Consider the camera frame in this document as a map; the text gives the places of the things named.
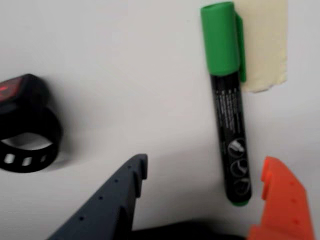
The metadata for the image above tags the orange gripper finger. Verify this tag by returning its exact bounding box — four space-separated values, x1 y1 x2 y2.
246 156 316 240

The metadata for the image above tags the green marker with black barrel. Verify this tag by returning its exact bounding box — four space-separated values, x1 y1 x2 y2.
199 1 253 207

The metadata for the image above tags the long beige masking tape strip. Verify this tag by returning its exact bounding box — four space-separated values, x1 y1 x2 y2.
233 0 288 94

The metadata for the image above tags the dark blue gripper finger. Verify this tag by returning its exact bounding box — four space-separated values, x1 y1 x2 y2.
46 153 149 240

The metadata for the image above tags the black wristband device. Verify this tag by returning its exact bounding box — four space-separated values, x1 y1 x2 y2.
0 73 63 173

